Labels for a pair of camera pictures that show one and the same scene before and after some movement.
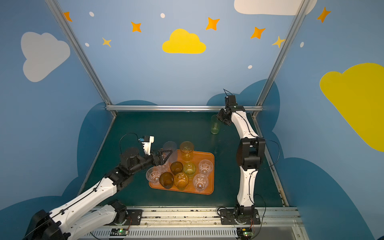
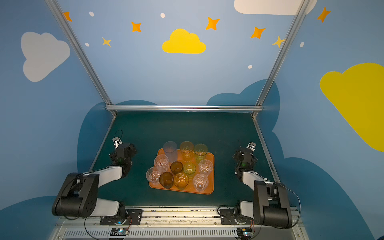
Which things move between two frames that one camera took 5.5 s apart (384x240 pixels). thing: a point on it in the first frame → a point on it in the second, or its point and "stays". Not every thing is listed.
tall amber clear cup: x=181 y=180 stays
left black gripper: x=157 y=158 → x=120 y=154
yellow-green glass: x=215 y=124 → x=200 y=150
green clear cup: x=189 y=168 stays
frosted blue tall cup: x=171 y=145 stays
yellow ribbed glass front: x=187 y=148 stays
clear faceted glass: x=200 y=181 stays
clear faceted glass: x=164 y=167 stays
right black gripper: x=223 y=117 → x=244 y=156
